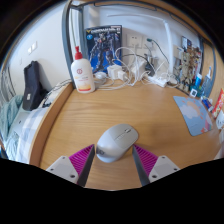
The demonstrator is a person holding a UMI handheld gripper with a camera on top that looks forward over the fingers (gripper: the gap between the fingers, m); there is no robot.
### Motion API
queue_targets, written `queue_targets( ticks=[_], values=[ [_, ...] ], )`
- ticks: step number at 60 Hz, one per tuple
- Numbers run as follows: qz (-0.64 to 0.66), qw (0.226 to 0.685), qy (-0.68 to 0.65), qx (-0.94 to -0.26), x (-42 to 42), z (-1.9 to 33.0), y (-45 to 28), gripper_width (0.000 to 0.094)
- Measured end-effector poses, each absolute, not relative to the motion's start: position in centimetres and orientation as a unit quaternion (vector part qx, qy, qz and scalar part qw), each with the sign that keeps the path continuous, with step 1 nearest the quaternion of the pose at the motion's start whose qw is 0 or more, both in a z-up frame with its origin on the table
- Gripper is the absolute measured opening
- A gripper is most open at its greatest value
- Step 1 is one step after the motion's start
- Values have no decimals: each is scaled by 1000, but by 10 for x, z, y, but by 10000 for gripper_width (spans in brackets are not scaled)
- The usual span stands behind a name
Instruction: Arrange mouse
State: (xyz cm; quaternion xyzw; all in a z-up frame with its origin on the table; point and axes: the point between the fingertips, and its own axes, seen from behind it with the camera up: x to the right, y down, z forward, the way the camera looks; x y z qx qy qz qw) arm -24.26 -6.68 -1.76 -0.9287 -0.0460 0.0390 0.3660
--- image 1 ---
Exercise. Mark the teal blanket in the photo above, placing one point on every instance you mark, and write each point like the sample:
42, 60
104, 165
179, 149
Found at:
9, 113

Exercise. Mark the robot model kit box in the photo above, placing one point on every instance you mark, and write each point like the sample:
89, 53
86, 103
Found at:
103, 48

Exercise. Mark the pale checked bed sheet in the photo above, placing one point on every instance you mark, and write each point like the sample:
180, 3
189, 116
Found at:
30, 133

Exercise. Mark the white mug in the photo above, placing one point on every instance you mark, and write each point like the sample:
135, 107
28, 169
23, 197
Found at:
220, 120

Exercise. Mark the white pump bottle red cap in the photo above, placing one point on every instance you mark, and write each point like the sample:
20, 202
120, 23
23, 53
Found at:
82, 76

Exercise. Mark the clear glass jar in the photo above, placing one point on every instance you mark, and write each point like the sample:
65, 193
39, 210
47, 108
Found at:
151, 63

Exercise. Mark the pastel printed mouse pad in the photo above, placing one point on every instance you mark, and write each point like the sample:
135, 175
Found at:
193, 115

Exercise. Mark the white desk lamp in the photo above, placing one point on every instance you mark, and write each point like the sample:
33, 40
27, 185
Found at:
168, 43

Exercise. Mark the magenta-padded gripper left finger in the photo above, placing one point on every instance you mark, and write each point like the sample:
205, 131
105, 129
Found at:
63, 166

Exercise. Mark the grey computer mouse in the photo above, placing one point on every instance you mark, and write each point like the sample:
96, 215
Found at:
115, 140

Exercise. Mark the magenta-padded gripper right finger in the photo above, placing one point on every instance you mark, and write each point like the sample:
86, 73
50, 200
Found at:
161, 166

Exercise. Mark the blue tissue packet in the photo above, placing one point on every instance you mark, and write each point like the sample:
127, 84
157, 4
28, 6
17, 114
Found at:
206, 103

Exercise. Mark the small white cube clock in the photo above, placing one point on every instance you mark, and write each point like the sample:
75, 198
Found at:
193, 93

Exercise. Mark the white wall switch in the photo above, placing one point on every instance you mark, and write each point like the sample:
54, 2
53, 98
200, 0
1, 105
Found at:
32, 47

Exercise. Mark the brown tree figure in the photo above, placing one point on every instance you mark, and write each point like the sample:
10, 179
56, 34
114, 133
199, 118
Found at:
186, 71

